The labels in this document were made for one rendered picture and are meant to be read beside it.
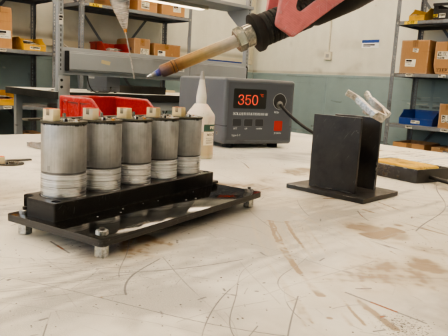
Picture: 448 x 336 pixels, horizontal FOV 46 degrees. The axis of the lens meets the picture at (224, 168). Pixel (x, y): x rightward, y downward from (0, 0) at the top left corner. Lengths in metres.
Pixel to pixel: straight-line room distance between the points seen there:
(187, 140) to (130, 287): 0.17
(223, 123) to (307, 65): 5.41
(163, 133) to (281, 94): 0.42
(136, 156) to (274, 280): 0.13
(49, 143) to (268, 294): 0.14
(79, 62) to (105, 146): 2.57
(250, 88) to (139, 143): 0.41
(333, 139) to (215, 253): 0.20
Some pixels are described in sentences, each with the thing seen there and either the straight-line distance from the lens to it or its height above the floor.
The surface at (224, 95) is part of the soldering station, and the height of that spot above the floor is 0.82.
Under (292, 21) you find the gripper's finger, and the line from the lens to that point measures 0.34.
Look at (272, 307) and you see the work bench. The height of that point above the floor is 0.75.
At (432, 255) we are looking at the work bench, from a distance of 0.32.
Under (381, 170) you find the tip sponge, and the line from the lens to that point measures 0.58.
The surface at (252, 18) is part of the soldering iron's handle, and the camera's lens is 0.34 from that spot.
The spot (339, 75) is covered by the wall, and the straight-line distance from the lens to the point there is 5.82.
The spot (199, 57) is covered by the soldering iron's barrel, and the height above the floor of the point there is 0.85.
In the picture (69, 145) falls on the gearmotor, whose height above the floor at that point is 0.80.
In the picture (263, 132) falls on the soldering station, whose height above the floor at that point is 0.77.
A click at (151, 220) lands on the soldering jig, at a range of 0.29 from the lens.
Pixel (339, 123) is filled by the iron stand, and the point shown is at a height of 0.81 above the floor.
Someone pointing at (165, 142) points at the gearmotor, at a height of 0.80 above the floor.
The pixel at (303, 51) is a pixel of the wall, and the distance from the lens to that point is 6.16.
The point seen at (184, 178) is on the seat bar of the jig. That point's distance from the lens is 0.37.
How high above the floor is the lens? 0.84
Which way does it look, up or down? 9 degrees down
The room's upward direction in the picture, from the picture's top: 3 degrees clockwise
